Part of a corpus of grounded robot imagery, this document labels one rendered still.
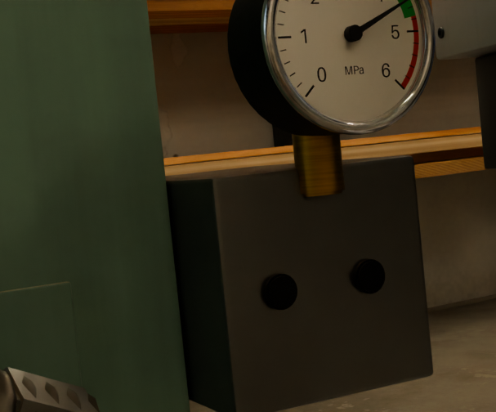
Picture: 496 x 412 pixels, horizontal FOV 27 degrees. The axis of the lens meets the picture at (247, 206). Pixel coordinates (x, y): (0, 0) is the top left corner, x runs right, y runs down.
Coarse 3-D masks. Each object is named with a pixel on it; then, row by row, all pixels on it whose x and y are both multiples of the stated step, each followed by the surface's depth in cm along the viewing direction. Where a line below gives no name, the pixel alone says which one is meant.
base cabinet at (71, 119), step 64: (0, 0) 33; (64, 0) 34; (128, 0) 35; (0, 64) 33; (64, 64) 34; (128, 64) 35; (0, 128) 33; (64, 128) 34; (128, 128) 35; (0, 192) 33; (64, 192) 34; (128, 192) 35; (0, 256) 33; (64, 256) 34; (128, 256) 35; (0, 320) 33; (64, 320) 34; (128, 320) 35; (128, 384) 35
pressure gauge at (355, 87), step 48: (240, 0) 32; (288, 0) 31; (336, 0) 32; (384, 0) 32; (240, 48) 32; (288, 48) 31; (336, 48) 32; (384, 48) 32; (432, 48) 33; (288, 96) 31; (336, 96) 32; (384, 96) 32; (336, 144) 34; (336, 192) 34
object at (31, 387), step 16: (0, 384) 24; (16, 384) 24; (32, 384) 24; (48, 384) 25; (64, 384) 25; (0, 400) 23; (16, 400) 23; (32, 400) 24; (48, 400) 24; (64, 400) 25; (80, 400) 25
